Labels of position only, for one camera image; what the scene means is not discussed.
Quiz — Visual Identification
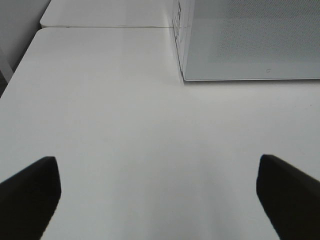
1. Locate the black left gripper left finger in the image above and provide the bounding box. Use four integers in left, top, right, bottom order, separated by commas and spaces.
0, 156, 62, 240

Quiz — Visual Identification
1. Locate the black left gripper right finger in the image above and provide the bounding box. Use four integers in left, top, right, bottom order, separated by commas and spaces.
256, 154, 320, 240

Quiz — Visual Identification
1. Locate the white microwave door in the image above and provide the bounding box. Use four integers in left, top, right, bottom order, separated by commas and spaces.
183, 0, 320, 81

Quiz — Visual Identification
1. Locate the white microwave oven body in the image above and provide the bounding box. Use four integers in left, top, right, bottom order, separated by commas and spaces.
171, 0, 195, 82

